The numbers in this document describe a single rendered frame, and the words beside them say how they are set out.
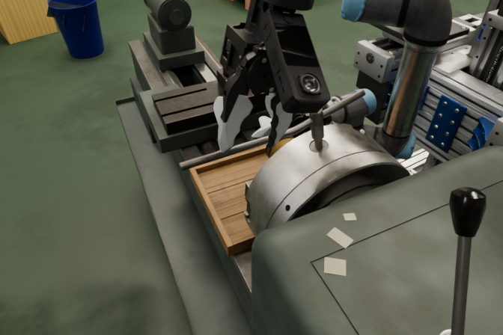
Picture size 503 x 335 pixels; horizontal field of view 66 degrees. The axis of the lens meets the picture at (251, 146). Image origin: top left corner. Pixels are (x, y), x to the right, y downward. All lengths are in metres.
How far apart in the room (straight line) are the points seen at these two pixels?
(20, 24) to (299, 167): 4.03
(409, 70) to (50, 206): 2.04
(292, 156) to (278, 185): 0.06
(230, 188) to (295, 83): 0.74
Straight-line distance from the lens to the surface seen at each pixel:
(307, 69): 0.40
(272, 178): 0.69
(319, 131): 0.65
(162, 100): 1.30
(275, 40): 0.40
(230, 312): 1.26
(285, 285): 0.49
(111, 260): 2.11
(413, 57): 0.98
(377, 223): 0.56
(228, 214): 1.02
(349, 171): 0.64
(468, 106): 1.30
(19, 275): 2.25
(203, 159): 0.55
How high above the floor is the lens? 1.67
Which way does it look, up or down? 40 degrees down
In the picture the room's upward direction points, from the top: straight up
